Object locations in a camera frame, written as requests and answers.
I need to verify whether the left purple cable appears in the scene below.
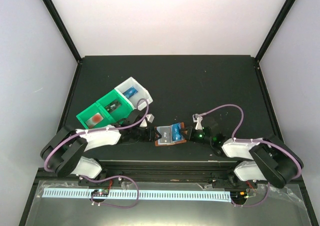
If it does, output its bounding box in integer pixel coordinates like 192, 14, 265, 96
43, 98, 150, 171

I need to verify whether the right black frame post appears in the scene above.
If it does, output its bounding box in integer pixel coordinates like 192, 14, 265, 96
255, 0, 296, 63

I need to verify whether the small circuit board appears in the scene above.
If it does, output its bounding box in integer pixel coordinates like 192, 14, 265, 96
91, 189, 109, 197

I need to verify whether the white plastic bin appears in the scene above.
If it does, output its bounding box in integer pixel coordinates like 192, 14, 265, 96
115, 77, 153, 110

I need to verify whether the green bin at end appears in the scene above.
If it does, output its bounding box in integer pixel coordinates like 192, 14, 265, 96
76, 102, 113, 129

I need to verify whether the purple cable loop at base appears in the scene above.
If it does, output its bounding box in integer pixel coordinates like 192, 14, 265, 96
82, 174, 143, 208

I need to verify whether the left black frame post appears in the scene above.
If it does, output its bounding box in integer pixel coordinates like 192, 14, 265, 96
42, 0, 82, 63

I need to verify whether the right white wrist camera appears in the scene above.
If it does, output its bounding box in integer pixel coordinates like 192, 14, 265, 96
192, 114, 203, 130

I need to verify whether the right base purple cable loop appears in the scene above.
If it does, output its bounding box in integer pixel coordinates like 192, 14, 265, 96
231, 182, 271, 208

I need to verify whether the blue VIP card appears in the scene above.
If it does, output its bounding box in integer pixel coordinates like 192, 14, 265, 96
171, 123, 184, 142

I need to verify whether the red white card in bin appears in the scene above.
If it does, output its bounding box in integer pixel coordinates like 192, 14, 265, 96
85, 113, 104, 129

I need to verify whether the black card in green bin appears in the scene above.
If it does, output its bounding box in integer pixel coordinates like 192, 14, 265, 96
104, 99, 122, 114

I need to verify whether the black aluminium front rail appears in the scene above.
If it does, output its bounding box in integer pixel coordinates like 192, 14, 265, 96
47, 160, 276, 189

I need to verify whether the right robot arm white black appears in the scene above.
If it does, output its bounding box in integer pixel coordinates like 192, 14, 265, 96
180, 122, 304, 188

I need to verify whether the blue card in white bin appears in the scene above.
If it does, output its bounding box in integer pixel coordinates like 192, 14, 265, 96
123, 87, 138, 99

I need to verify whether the black frame post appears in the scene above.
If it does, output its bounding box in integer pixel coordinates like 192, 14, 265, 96
255, 0, 296, 63
42, 0, 82, 63

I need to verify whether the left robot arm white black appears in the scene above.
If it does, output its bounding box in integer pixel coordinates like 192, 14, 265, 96
40, 109, 162, 185

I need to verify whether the brown leather card holder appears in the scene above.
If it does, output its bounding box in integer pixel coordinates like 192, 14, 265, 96
155, 122, 187, 146

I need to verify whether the white slotted cable duct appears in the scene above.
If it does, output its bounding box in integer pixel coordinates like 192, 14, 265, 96
42, 188, 231, 202

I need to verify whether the green bin near white bin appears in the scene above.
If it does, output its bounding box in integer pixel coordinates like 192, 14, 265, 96
96, 89, 134, 123

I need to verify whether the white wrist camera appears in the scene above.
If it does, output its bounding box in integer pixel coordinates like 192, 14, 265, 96
140, 114, 155, 128
192, 114, 203, 130

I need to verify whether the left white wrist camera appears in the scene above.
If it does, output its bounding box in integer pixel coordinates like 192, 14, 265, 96
140, 114, 155, 128

